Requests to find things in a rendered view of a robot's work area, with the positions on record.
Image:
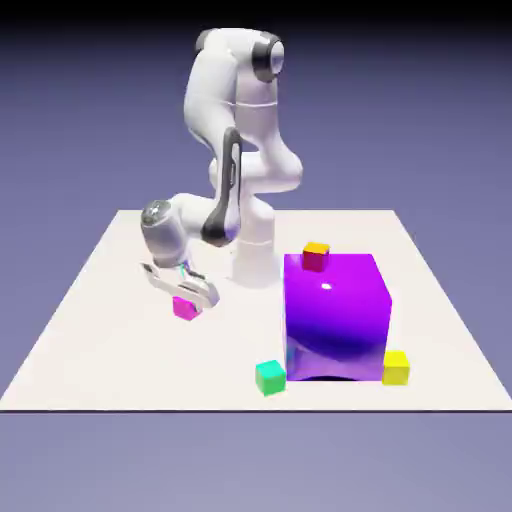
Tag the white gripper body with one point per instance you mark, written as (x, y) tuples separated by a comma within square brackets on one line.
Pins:
[(182, 287)]

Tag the small magenta cube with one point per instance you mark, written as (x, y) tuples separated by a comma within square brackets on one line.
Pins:
[(184, 308)]

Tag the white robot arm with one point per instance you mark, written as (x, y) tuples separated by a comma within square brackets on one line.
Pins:
[(248, 120)]

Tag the small green cube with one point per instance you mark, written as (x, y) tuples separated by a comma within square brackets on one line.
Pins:
[(270, 377)]

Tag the small red cube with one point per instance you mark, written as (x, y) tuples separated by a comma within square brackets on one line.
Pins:
[(316, 258)]

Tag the small yellow cube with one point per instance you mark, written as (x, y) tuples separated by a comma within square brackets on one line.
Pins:
[(395, 368)]

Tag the large purple box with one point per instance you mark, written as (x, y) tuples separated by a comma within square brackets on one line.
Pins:
[(336, 316)]

